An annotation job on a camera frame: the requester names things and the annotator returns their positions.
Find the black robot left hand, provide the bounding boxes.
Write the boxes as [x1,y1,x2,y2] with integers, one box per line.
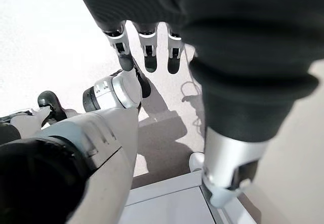
[72,0,324,209]

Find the white cart caster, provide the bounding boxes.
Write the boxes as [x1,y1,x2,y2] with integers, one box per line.
[188,152,206,172]

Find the white medical cart blue drawers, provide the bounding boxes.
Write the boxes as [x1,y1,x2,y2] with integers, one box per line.
[121,169,256,224]

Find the thin floor cable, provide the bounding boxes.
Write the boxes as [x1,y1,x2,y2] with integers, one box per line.
[181,44,207,133]

